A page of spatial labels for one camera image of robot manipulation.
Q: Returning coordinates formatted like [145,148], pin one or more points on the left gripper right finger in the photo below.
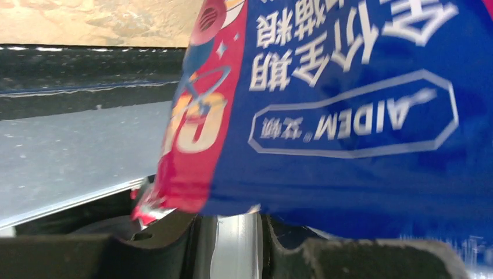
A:
[297,252]

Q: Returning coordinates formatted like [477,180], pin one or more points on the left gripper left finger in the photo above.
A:
[159,251]

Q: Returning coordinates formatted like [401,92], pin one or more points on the clear plastic scoop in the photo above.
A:
[230,247]

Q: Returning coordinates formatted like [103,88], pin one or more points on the pet food bag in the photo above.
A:
[362,119]

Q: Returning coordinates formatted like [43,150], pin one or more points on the aluminium frame rail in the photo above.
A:
[44,80]

